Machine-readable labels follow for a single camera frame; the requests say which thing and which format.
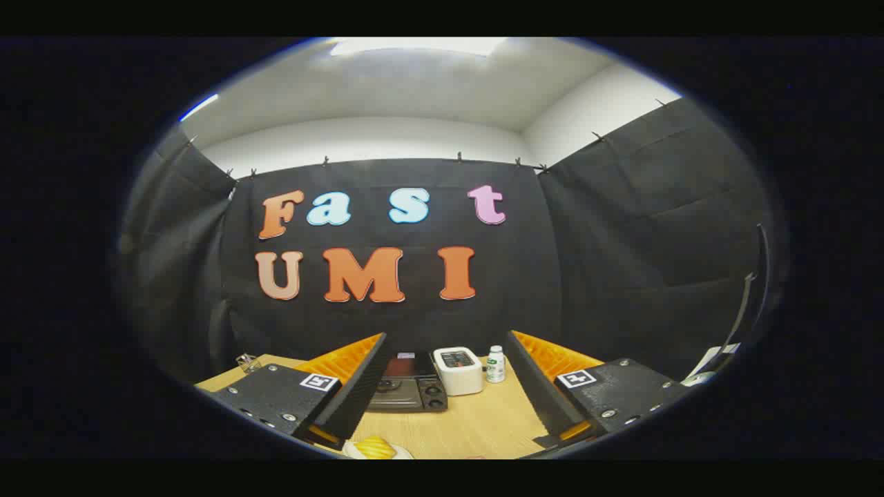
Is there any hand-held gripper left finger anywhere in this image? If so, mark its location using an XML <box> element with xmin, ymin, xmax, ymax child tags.
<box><xmin>211</xmin><ymin>333</ymin><xmax>389</xmax><ymax>451</ymax></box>

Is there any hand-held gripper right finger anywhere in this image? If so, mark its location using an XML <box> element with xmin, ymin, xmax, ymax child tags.
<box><xmin>504</xmin><ymin>330</ymin><xmax>691</xmax><ymax>451</ymax></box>

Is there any black toaster oven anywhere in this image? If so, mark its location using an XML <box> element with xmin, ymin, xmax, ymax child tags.
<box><xmin>366</xmin><ymin>352</ymin><xmax>449</xmax><ymax>414</ymax></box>

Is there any yellow croissant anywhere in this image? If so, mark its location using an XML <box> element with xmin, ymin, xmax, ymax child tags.
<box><xmin>354</xmin><ymin>436</ymin><xmax>398</xmax><ymax>460</ymax></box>

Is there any white plate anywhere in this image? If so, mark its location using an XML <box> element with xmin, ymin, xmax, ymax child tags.
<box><xmin>342</xmin><ymin>440</ymin><xmax>415</xmax><ymax>460</ymax></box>

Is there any white box appliance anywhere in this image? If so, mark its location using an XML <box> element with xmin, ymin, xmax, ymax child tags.
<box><xmin>432</xmin><ymin>347</ymin><xmax>484</xmax><ymax>397</ymax></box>

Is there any black backdrop cloth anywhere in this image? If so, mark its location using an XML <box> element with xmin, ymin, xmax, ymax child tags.
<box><xmin>117</xmin><ymin>97</ymin><xmax>782</xmax><ymax>387</ymax></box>

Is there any ceiling light panel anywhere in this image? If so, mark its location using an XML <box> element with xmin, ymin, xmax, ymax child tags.
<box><xmin>329</xmin><ymin>37</ymin><xmax>509</xmax><ymax>58</ymax></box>

